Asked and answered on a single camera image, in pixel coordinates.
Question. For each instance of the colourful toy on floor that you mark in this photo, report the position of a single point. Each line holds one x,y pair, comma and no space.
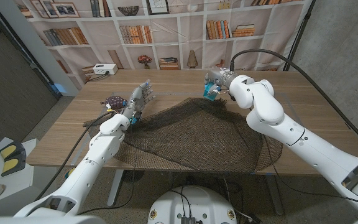
70,172

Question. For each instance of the black mesh netting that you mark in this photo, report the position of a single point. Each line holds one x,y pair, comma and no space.
194,137

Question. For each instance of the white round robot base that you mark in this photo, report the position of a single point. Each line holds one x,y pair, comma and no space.
193,203

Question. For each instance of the white power strip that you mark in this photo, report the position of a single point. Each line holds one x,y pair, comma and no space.
105,68

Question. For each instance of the black backdrop stand pole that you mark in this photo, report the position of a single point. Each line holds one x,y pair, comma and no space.
297,40

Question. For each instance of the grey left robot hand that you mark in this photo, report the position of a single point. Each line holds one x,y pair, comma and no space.
137,101

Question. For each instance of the white robot torso edge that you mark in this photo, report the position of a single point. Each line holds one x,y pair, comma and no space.
42,220

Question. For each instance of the white table leg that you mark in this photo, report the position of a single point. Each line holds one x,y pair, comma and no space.
115,188

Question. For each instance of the black and yellow foot pedal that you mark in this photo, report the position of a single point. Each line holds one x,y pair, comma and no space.
12,158

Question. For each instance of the printed bookshelf backdrop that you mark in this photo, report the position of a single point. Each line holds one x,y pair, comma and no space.
179,43

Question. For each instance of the teal toy block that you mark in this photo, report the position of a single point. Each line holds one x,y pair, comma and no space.
209,91

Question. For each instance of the dark purple toy fruit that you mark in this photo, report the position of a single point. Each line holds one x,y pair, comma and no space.
114,101

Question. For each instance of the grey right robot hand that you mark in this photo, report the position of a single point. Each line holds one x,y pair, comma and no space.
222,77

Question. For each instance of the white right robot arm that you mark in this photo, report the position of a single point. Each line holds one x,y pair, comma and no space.
291,133

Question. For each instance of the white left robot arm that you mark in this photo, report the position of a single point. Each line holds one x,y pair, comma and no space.
89,168

